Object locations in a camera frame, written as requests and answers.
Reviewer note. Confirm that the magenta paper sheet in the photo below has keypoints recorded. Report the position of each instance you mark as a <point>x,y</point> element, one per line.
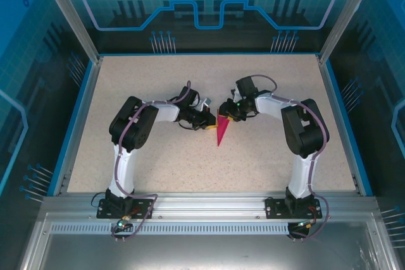
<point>222,131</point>

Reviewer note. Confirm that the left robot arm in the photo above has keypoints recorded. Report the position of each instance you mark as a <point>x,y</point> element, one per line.
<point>133,127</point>

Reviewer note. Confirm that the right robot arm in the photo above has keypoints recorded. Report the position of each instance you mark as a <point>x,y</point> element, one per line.
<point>305,131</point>

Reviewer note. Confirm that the sheet metal panel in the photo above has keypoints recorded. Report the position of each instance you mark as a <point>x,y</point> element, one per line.
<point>205,254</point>

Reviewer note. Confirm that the blue side border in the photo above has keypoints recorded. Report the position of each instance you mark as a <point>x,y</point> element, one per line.
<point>342,108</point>
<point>72,124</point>

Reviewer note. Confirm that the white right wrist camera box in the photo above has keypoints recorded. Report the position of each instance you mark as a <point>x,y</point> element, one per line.
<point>235,93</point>

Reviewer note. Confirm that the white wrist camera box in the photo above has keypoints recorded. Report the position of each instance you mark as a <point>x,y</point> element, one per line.
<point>235,93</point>
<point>205,103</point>

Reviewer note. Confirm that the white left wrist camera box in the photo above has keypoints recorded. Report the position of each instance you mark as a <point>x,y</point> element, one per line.
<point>205,103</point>

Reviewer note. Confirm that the aluminium mounting rail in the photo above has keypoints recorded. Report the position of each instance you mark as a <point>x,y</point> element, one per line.
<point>209,206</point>

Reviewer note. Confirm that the aluminium side rail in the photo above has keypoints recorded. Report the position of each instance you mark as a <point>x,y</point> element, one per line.
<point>79,124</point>
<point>334,108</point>

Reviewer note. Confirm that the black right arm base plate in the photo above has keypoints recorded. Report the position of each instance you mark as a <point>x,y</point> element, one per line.
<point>275,208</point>

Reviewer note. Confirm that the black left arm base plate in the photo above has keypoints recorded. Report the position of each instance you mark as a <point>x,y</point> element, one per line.
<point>109,211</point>

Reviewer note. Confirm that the aluminium frame post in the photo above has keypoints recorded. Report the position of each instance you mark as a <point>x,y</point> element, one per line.
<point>76,20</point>
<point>343,20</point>

